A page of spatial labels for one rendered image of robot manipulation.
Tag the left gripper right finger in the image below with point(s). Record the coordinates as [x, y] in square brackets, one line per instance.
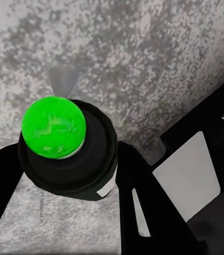
[170, 234]

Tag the insectifuge atomizer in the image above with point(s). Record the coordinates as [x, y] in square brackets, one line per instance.
[68, 147]

